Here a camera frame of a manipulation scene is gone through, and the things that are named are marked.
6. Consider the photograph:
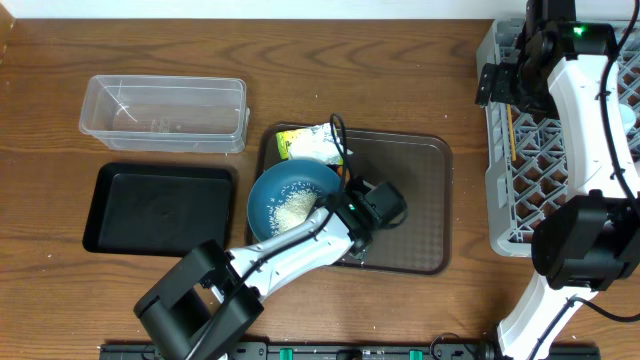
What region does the wooden chopstick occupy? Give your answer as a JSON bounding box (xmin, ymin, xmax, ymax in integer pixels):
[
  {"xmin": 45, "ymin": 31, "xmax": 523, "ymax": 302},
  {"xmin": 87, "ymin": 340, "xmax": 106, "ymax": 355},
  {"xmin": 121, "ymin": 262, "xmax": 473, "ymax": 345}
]
[{"xmin": 506, "ymin": 104, "xmax": 517, "ymax": 162}]

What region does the pile of white rice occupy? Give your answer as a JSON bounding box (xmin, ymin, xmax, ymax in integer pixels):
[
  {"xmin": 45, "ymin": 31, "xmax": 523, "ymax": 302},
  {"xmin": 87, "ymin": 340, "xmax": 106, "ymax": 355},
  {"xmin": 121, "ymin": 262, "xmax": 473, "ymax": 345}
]
[{"xmin": 267, "ymin": 181, "xmax": 320, "ymax": 236}]

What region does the yellow snack wrapper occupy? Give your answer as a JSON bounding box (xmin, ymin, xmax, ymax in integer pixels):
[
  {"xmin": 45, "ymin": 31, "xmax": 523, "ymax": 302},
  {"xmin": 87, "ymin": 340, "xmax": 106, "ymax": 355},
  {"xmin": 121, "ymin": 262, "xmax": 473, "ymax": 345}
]
[{"xmin": 276, "ymin": 123, "xmax": 352, "ymax": 165}]

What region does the dark blue plate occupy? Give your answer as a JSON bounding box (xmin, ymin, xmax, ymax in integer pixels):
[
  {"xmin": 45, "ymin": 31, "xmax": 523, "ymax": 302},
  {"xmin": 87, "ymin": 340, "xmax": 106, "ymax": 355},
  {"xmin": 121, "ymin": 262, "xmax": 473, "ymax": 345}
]
[{"xmin": 247, "ymin": 160, "xmax": 340, "ymax": 242}]

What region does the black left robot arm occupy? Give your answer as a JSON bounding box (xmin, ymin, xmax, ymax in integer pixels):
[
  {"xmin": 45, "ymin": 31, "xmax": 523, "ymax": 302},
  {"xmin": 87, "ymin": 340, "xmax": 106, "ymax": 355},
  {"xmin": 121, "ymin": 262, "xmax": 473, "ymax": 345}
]
[{"xmin": 134, "ymin": 179, "xmax": 408, "ymax": 359}]

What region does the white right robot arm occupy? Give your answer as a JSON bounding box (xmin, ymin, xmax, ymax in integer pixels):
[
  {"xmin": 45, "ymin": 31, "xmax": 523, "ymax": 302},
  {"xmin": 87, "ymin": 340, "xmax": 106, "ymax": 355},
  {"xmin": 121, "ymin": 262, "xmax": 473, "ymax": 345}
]
[{"xmin": 476, "ymin": 1, "xmax": 639, "ymax": 359}]

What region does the grey dishwasher rack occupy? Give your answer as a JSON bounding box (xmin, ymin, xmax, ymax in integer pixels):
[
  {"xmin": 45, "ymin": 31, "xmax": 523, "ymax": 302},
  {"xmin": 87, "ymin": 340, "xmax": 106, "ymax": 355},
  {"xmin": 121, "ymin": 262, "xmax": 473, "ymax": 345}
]
[{"xmin": 476, "ymin": 19, "xmax": 639, "ymax": 257}]

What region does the brown serving tray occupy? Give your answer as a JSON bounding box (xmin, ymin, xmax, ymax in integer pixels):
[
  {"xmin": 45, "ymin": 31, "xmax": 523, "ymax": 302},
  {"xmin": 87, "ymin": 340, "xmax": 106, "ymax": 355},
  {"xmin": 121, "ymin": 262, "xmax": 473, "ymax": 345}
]
[{"xmin": 246, "ymin": 123, "xmax": 454, "ymax": 276}]

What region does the light blue cup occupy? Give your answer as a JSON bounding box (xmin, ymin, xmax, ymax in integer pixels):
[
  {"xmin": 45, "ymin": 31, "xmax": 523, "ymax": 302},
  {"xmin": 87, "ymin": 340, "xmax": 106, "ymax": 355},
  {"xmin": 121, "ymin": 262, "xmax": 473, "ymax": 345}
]
[{"xmin": 619, "ymin": 104, "xmax": 637, "ymax": 134}]

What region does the clear plastic bin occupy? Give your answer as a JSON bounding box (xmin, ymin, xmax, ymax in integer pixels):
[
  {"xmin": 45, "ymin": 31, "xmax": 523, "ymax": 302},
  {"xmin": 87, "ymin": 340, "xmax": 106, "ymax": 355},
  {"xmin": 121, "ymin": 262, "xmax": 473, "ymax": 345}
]
[{"xmin": 79, "ymin": 75, "xmax": 250, "ymax": 153}]

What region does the black plastic bin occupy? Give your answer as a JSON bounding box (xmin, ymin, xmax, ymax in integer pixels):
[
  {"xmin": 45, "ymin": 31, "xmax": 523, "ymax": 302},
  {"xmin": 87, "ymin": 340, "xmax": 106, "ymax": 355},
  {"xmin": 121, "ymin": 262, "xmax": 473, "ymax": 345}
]
[{"xmin": 82, "ymin": 162, "xmax": 233, "ymax": 257}]

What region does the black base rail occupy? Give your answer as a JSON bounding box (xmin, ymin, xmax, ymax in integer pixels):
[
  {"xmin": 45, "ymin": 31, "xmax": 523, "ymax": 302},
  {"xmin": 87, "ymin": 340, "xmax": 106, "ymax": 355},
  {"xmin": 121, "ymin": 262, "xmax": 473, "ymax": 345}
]
[{"xmin": 99, "ymin": 342, "xmax": 602, "ymax": 360}]

